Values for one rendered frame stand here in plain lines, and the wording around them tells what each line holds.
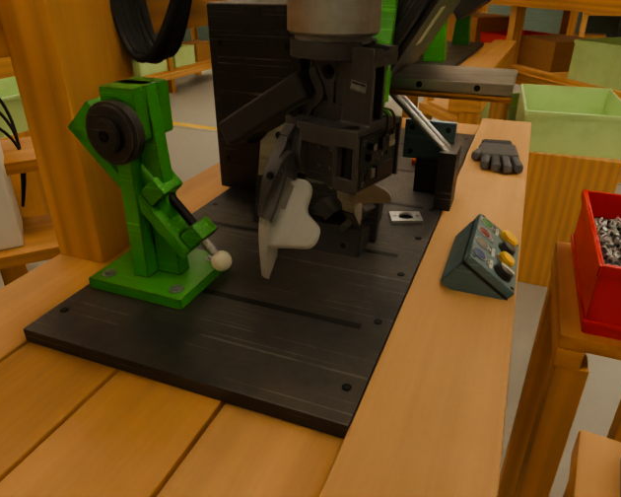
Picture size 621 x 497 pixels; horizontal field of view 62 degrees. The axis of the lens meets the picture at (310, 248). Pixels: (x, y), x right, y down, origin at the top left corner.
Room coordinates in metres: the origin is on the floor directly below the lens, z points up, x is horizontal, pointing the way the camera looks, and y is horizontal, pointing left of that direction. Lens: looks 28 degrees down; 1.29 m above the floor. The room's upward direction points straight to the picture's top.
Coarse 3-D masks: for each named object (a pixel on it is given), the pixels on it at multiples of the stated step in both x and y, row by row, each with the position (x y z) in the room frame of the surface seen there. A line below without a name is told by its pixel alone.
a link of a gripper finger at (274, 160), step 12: (276, 144) 0.44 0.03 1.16; (288, 144) 0.43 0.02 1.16; (276, 156) 0.43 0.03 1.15; (288, 156) 0.42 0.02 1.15; (276, 168) 0.42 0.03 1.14; (288, 168) 0.42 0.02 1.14; (264, 180) 0.42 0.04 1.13; (276, 180) 0.42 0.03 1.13; (264, 192) 0.42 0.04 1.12; (276, 192) 0.42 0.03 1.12; (264, 204) 0.41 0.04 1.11; (276, 204) 0.41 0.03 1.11; (264, 216) 0.41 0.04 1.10
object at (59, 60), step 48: (0, 0) 0.74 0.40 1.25; (48, 0) 0.71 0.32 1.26; (96, 0) 0.79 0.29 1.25; (48, 48) 0.72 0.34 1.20; (96, 48) 0.77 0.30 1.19; (48, 96) 0.72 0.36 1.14; (96, 96) 0.76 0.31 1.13; (48, 144) 0.73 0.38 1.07; (48, 192) 0.74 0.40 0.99; (96, 192) 0.72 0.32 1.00; (96, 240) 0.71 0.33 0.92
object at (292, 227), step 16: (288, 192) 0.42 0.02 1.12; (304, 192) 0.42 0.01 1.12; (288, 208) 0.41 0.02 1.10; (304, 208) 0.41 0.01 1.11; (272, 224) 0.41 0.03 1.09; (288, 224) 0.41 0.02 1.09; (304, 224) 0.40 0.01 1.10; (272, 240) 0.40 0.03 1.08; (288, 240) 0.40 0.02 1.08; (304, 240) 0.39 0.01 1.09; (272, 256) 0.41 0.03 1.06
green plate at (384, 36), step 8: (384, 0) 0.83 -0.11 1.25; (392, 0) 0.82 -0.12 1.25; (384, 8) 0.83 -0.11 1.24; (392, 8) 0.82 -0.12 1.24; (384, 16) 0.82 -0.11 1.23; (392, 16) 0.82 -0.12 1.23; (384, 24) 0.82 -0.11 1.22; (392, 24) 0.82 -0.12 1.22; (384, 32) 0.82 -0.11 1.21; (392, 32) 0.81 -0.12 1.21; (384, 40) 0.81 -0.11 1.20; (392, 40) 0.82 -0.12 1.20; (384, 96) 0.79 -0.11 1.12; (384, 104) 0.80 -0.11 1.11
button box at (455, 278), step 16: (480, 224) 0.70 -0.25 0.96; (464, 240) 0.68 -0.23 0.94; (496, 240) 0.68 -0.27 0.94; (448, 256) 0.68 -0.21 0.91; (464, 256) 0.61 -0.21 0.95; (496, 256) 0.64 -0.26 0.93; (448, 272) 0.61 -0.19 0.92; (464, 272) 0.60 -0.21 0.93; (480, 272) 0.59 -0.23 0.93; (496, 272) 0.60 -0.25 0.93; (448, 288) 0.61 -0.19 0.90; (464, 288) 0.60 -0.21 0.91; (480, 288) 0.59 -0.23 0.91; (496, 288) 0.59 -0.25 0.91; (512, 288) 0.58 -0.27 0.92
